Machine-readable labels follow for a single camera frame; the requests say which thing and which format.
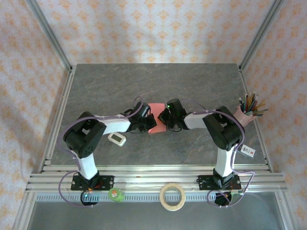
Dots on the wide aluminium base rail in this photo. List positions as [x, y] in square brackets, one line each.
[148, 182]

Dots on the dark green pen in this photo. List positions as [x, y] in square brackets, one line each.
[260, 111]

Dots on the aluminium frame leg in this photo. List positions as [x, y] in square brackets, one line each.
[285, 213]
[24, 213]

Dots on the pink paper sheet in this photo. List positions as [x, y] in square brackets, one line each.
[157, 109]

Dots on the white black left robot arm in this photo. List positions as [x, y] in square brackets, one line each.
[87, 165]

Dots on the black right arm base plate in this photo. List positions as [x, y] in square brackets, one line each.
[204, 182]

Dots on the pink pen cup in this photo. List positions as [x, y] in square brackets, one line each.
[245, 118]

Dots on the orange pencil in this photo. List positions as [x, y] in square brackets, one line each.
[260, 104]

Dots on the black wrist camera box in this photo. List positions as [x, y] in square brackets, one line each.
[176, 106]
[144, 110]

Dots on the narrow aluminium rail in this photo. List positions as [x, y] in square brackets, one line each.
[148, 168]

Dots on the green tape roll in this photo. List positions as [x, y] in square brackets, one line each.
[115, 194]

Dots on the black white badge card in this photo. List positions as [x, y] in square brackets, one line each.
[247, 151]

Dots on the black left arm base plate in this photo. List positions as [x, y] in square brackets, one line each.
[108, 180]

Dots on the yellow pencil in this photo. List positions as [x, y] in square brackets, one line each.
[250, 100]

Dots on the aluminium frame post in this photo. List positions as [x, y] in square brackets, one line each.
[261, 36]
[50, 36]

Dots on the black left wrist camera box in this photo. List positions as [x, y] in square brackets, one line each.
[144, 110]

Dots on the aluminium table side rail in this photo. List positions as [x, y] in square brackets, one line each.
[57, 119]
[257, 124]

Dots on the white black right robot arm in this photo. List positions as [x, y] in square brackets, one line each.
[224, 160]

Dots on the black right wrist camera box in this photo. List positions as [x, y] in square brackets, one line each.
[176, 106]

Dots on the beige masking tape roll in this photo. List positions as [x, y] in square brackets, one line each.
[172, 208]

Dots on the white digital timer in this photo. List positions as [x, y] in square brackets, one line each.
[117, 140]

